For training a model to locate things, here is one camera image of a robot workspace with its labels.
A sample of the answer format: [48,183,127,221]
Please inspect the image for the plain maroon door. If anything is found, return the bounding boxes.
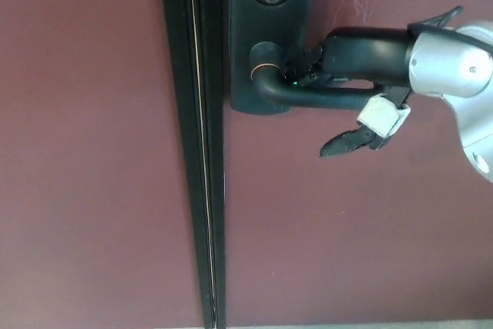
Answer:
[0,0,203,329]

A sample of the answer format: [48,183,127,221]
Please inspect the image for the maroon door with handle plate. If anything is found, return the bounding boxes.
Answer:
[222,0,493,328]

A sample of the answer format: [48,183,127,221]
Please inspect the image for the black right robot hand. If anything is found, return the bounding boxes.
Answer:
[284,26,417,159]

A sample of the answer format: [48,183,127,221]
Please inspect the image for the black door edge strip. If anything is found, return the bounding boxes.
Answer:
[188,0,231,329]
[156,0,217,329]

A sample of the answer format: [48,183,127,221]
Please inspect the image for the black lever door handle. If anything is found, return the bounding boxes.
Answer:
[249,41,381,112]

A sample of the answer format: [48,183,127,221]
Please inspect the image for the black door handle backplate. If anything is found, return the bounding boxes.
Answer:
[227,0,319,115]

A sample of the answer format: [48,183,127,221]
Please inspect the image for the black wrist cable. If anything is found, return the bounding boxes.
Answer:
[407,5,493,53]

